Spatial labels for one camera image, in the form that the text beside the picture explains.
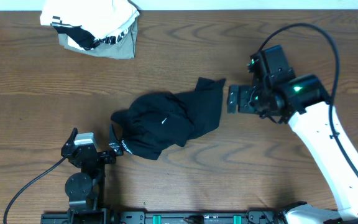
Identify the black t-shirt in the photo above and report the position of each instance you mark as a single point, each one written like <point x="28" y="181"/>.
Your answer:
<point x="156" y="121"/>

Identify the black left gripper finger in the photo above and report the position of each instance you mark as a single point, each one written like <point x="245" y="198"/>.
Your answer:
<point x="71" y="139"/>
<point x="114" y="144"/>

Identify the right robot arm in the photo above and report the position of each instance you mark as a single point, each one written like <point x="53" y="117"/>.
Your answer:
<point x="303" y="104"/>

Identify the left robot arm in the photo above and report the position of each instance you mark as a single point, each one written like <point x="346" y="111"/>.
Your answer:
<point x="85" y="189"/>

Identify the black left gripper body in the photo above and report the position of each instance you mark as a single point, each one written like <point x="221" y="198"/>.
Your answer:
<point x="96" y="155"/>

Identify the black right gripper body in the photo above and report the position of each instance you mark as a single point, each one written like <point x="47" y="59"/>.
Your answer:
<point x="252" y="101"/>

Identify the grey-beige folded garment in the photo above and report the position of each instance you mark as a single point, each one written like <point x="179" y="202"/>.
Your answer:
<point x="124" y="49"/>

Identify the black and white garment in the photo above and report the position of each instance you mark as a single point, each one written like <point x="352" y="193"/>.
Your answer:
<point x="87" y="32"/>

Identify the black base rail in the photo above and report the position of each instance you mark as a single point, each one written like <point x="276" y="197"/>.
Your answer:
<point x="250" y="217"/>

